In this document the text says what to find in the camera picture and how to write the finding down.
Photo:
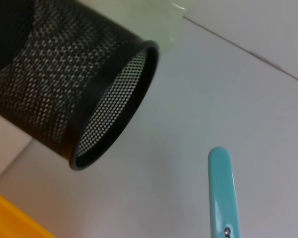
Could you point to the blue scissors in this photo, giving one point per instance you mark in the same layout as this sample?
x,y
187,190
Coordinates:
x,y
222,193

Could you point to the pale green glass fruit plate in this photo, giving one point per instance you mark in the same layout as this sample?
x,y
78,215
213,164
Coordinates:
x,y
151,22

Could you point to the black mesh pen holder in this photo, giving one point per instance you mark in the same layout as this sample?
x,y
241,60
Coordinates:
x,y
52,81

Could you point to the yellow plastic bin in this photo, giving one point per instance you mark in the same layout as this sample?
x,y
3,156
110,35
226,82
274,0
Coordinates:
x,y
12,218

